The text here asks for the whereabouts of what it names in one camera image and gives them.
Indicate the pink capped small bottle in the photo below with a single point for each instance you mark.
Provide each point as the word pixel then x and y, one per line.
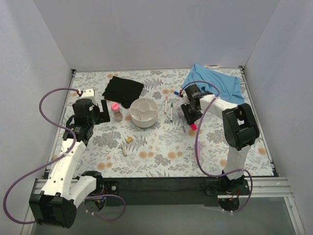
pixel 115 107

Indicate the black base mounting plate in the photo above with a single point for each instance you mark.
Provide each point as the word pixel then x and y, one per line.
pixel 167 191

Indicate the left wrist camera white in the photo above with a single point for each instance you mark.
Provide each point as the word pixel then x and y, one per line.
pixel 88 94

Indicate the aluminium frame rail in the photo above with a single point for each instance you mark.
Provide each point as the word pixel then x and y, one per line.
pixel 262 187

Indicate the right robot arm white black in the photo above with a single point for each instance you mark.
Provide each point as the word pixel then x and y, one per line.
pixel 240 130

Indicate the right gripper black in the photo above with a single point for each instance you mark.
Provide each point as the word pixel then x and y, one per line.
pixel 190 113

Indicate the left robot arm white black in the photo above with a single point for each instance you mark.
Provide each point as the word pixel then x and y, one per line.
pixel 57 202

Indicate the purple highlighter pink cap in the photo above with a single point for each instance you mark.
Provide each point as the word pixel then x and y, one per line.
pixel 193 127

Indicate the white round divided organizer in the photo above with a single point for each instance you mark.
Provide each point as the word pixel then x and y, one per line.
pixel 144 112

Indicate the gold binder clip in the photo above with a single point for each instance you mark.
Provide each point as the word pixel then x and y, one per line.
pixel 129 139

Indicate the black folded cloth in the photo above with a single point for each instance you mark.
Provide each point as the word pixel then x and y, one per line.
pixel 123 91

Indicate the orange capped white marker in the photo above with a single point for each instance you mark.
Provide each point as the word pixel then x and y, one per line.
pixel 165 105

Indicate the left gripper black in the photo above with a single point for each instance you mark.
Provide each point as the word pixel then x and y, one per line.
pixel 104 110

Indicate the small beige eraser stick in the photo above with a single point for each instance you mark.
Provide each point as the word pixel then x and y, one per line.
pixel 124 150

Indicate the blue cloth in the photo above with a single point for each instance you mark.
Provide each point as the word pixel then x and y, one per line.
pixel 229 86

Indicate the green capped white marker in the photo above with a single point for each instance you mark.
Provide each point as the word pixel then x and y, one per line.
pixel 171 112

